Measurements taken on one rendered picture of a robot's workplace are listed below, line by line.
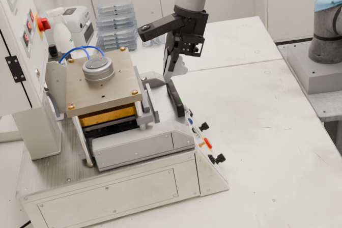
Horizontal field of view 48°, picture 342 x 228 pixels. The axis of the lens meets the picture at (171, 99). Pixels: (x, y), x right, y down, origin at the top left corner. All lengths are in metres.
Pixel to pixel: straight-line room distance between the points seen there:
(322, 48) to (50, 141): 1.01
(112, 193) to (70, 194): 0.10
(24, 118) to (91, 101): 0.20
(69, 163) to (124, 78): 0.27
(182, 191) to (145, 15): 2.63
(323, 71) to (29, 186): 1.05
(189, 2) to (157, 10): 2.60
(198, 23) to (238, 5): 2.61
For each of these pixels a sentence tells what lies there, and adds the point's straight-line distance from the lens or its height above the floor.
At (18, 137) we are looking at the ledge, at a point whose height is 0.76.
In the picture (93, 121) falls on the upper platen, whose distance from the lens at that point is 0.98.
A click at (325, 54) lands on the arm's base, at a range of 1.54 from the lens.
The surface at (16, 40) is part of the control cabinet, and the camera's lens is 0.82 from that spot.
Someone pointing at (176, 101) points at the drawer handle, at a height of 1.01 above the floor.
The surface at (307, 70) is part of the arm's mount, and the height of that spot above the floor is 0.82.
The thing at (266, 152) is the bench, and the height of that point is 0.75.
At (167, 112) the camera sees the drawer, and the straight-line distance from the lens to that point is 1.07.
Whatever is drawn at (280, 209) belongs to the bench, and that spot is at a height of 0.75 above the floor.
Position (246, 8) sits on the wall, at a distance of 3.62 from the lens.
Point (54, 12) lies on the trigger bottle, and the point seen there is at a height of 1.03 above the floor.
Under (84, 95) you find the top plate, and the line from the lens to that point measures 0.95.
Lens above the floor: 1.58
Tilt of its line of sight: 33 degrees down
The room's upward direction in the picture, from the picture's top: 10 degrees counter-clockwise
